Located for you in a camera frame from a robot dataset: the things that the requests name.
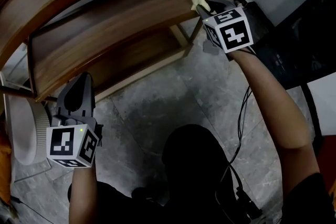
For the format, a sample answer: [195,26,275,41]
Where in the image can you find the wooden three-tier shelf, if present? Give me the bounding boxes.
[0,0,246,103]

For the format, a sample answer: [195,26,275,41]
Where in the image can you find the person's right forearm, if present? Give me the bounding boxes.
[227,47,322,196]

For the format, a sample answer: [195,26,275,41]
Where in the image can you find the person's left forearm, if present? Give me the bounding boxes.
[67,165,98,224]

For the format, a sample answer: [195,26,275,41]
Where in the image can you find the white round chair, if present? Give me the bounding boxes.
[0,70,53,182]

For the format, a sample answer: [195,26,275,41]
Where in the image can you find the person's black clothing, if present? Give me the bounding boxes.
[67,124,336,224]

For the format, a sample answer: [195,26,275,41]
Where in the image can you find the black floor cable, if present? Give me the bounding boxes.
[10,196,55,224]

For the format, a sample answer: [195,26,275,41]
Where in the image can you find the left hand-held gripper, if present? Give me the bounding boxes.
[46,72,103,168]

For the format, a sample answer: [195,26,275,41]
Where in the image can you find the black glass-door cabinet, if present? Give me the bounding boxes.
[245,0,336,90]

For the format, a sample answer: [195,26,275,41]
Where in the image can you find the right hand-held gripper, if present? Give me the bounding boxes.
[195,0,254,54]

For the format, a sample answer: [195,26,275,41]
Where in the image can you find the right hand-held gripper cable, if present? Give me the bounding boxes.
[215,85,263,221]

